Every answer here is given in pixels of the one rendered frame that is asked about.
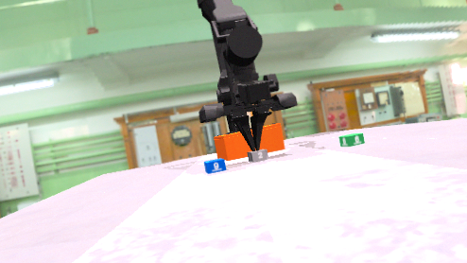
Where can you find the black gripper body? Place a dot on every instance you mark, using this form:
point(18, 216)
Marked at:
point(278, 102)

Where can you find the blue block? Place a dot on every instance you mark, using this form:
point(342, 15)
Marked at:
point(214, 166)

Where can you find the green block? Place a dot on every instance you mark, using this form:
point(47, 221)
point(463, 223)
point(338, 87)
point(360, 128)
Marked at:
point(351, 140)

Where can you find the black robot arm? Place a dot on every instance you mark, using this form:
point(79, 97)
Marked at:
point(237, 43)

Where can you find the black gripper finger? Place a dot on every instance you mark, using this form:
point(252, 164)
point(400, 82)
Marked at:
point(257, 124)
point(243, 125)

